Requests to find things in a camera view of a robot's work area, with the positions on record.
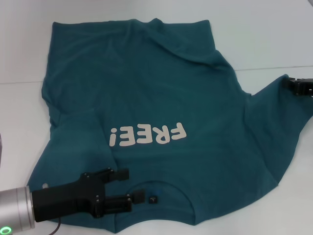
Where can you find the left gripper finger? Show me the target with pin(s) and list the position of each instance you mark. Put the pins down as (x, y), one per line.
(115, 204)
(117, 174)

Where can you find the teal T-shirt with FREE print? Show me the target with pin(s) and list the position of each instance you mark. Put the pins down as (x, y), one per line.
(146, 85)

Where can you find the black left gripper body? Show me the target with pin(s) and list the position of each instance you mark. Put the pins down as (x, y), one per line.
(63, 200)

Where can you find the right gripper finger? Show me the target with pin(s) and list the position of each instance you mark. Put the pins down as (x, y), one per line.
(302, 86)

